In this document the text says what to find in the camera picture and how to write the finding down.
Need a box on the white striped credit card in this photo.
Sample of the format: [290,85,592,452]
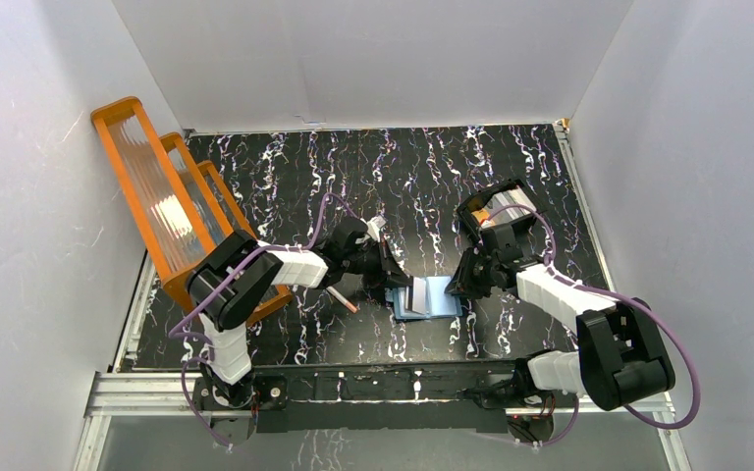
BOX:
[404,277,428,318]

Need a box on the blue leather card holder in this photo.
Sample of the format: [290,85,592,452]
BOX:
[385,276,464,322]

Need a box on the white credit card stack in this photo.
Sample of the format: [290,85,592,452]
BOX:
[491,187,536,219]

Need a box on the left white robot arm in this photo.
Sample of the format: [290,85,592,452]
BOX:
[186,217,413,408]

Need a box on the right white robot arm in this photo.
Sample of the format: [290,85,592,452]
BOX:
[445,222,675,411]

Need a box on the gold credit card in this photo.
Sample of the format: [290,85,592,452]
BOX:
[471,208,495,228]

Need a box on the black card box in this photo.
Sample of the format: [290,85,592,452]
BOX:
[456,179,545,242]

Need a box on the white pink pen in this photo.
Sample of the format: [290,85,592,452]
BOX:
[326,287,358,313]

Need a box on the orange tiered organizer rack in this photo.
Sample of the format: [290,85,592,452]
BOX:
[90,96,294,327]

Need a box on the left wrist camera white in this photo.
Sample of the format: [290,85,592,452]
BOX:
[366,215,387,242]

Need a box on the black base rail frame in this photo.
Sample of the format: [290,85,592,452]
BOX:
[83,357,677,449]

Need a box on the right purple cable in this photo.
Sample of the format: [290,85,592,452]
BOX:
[480,204,704,449]

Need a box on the purple cable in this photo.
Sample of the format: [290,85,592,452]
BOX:
[480,204,704,449]
[168,192,358,449]

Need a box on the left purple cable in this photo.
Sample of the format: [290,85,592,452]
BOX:
[168,192,358,449]

